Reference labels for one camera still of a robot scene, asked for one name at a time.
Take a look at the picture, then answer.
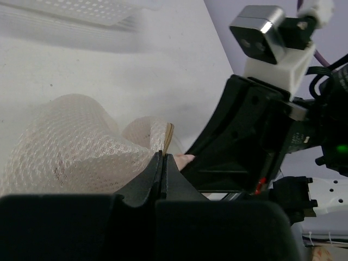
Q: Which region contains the white plastic basket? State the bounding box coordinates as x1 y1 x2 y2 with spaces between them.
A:
1 0 163 53

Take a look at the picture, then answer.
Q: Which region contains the mesh laundry bag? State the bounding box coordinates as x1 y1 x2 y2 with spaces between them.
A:
1 94 174 196

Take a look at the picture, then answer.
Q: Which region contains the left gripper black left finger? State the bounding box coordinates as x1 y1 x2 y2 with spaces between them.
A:
1 152 163 260

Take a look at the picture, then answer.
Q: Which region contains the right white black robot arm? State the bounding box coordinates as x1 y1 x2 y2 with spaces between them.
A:
182 57 347 223

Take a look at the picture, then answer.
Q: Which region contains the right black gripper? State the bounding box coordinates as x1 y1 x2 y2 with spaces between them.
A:
182 74 328 192

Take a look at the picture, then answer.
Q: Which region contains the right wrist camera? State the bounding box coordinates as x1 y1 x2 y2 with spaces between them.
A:
229 5 315 98

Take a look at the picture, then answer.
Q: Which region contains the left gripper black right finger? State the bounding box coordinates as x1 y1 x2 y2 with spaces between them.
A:
154 154 301 260

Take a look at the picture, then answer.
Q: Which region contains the pink bra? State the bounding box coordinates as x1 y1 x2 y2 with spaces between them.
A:
173 154 195 171

